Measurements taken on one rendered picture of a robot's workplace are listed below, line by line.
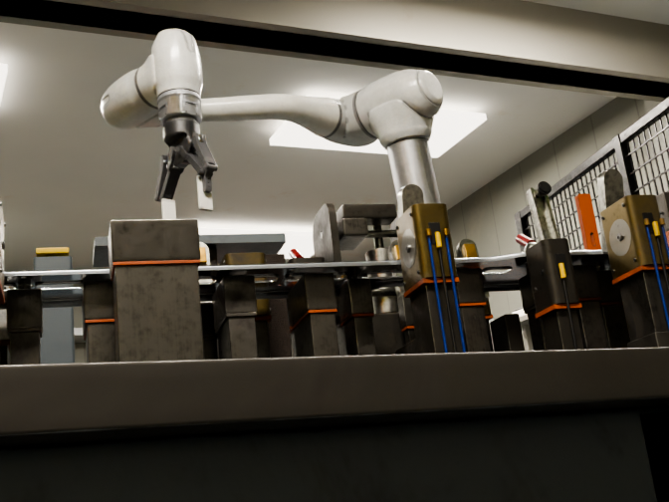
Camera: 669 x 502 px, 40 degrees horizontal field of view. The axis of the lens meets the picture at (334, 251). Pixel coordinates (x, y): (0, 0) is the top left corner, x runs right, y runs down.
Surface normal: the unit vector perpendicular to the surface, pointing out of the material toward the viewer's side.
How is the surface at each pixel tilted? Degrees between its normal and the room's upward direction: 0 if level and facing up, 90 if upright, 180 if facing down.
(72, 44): 180
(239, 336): 90
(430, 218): 90
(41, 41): 180
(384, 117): 103
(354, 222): 90
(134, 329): 90
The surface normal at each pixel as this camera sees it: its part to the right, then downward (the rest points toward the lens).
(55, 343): 0.26, -0.30
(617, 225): -0.96, 0.03
